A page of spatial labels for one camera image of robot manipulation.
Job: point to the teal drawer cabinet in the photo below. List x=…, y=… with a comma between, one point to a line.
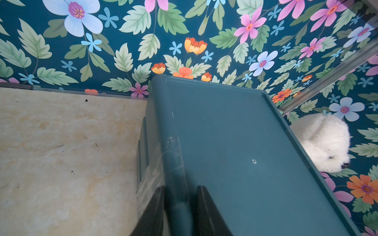
x=234, y=142

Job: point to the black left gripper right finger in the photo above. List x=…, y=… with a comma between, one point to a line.
x=209, y=221

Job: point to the aluminium frame bar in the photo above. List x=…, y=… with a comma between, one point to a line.
x=344, y=68

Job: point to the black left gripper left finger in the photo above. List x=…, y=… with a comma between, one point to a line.
x=151, y=222

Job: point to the white plush dog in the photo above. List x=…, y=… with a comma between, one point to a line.
x=326, y=140

